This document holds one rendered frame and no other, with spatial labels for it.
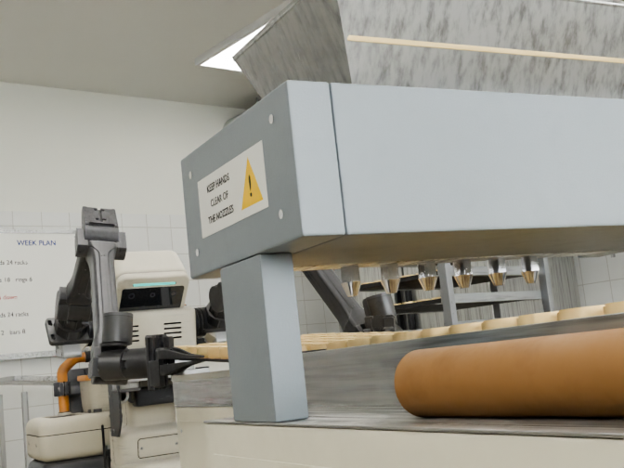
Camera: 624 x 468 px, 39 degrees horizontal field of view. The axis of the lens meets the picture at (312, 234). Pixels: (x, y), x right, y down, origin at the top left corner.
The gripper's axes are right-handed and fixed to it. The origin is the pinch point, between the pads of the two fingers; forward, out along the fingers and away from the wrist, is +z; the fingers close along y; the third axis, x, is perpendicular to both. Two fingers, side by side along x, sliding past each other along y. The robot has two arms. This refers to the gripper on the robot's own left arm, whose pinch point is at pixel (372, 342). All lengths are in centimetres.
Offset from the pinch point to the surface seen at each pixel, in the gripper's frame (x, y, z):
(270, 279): -10, -11, 88
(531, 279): -35, -9, 42
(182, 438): 37.7, 15.3, 13.6
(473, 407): -32, 1, 107
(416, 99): -27, -29, 84
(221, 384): 22.4, 4.2, 27.5
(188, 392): 35.3, 6.2, 14.2
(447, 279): -2, -13, -105
